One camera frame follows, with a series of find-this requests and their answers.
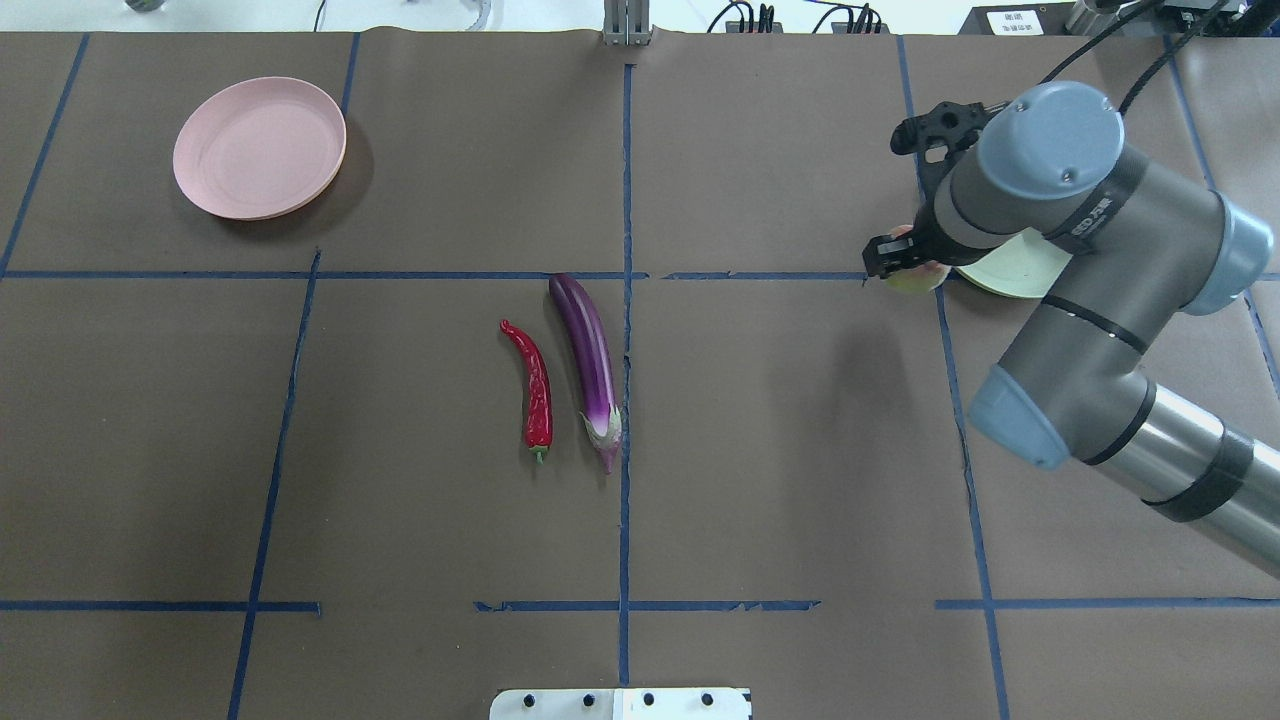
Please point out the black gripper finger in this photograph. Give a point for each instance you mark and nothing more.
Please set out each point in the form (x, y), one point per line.
(884, 256)

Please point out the white label card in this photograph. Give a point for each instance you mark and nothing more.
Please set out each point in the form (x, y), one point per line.
(1015, 22)

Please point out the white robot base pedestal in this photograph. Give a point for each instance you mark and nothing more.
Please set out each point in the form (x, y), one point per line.
(624, 703)

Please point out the aluminium frame post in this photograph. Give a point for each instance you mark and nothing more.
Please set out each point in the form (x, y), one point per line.
(627, 23)

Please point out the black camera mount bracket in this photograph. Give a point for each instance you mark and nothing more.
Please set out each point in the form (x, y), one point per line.
(952, 126)

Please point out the light green plate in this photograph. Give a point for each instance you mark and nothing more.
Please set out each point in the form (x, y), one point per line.
(1024, 267)

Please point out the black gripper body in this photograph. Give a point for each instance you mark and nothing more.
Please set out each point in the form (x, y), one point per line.
(925, 243)

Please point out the pink plate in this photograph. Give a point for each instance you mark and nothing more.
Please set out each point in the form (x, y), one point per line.
(260, 149)

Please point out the peach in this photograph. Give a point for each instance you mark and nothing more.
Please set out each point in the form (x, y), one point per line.
(921, 279)

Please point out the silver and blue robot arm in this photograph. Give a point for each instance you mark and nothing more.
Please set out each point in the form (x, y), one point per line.
(1143, 245)

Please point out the purple eggplant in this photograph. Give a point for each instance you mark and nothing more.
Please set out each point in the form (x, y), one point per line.
(601, 411)

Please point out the red chili pepper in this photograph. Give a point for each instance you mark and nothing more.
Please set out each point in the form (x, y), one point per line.
(538, 422)

